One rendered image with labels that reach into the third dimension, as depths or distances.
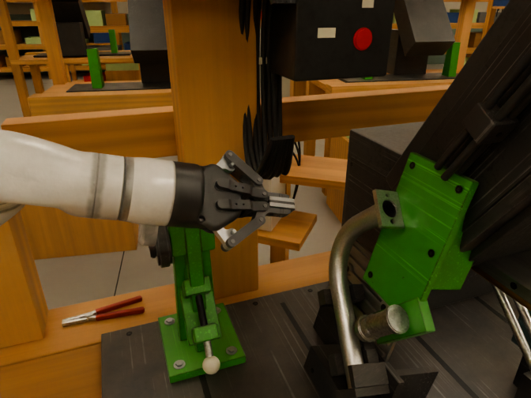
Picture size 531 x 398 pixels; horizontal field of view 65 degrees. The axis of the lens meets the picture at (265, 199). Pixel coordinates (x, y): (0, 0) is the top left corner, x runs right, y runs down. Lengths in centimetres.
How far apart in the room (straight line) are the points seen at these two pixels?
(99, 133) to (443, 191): 59
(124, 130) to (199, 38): 23
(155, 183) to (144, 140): 39
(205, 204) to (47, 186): 16
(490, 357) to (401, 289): 30
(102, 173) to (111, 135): 39
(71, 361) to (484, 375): 72
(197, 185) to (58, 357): 52
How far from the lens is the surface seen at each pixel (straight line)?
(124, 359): 81
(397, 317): 59
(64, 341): 92
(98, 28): 742
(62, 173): 44
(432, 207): 58
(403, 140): 78
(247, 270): 91
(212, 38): 73
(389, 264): 63
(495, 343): 90
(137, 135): 83
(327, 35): 69
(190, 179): 46
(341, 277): 68
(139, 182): 45
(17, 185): 43
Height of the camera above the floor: 146
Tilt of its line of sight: 25 degrees down
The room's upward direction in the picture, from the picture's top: straight up
